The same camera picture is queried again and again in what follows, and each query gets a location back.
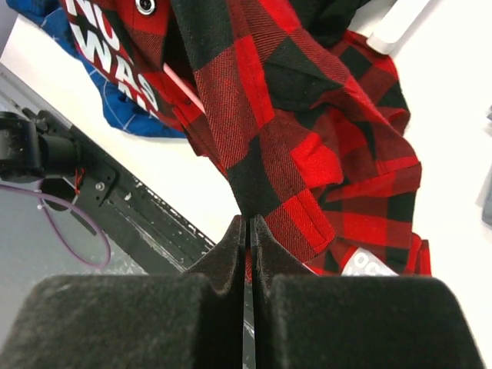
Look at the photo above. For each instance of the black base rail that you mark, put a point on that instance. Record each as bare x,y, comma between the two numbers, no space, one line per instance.
153,234

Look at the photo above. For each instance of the blue checked shirt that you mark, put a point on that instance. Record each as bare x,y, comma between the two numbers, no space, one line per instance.
119,110

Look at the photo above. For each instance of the red black plaid shirt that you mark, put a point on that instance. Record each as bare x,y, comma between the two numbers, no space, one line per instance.
309,137

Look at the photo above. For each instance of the grey hanging shirt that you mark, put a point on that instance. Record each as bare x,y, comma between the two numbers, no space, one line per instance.
484,196

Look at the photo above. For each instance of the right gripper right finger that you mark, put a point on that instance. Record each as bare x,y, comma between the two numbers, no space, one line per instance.
302,320

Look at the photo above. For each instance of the pink wire hanger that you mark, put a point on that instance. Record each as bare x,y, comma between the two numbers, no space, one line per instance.
183,86

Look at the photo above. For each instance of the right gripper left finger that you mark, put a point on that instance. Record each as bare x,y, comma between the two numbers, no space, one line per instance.
188,320

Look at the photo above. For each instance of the black shirt on table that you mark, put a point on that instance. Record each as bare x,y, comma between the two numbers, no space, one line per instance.
326,20

